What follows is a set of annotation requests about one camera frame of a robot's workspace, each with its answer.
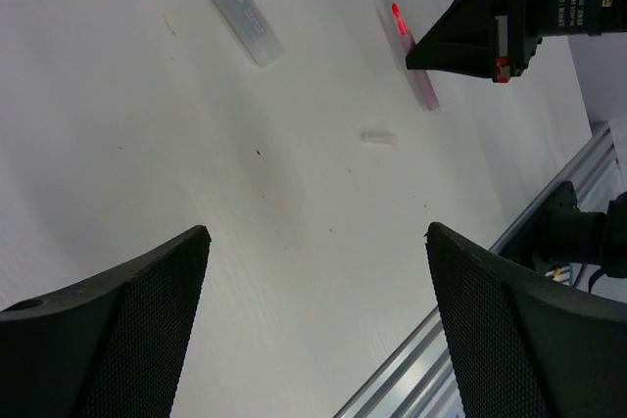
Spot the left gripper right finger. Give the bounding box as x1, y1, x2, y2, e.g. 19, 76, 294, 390
426, 222, 626, 417

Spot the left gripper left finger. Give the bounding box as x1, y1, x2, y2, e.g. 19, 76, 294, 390
1, 226, 211, 417

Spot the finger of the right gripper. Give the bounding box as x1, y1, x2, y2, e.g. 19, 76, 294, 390
414, 0, 495, 79

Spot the red pink pen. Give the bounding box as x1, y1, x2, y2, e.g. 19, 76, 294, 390
391, 3, 440, 112

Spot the clear pen cap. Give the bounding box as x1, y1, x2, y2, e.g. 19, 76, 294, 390
361, 130, 398, 146

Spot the orange highlighter pen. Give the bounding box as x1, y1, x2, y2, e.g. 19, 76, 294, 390
212, 0, 283, 68

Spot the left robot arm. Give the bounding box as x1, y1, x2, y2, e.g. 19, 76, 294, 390
1, 181, 626, 417

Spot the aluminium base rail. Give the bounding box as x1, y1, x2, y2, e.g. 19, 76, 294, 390
339, 123, 626, 417

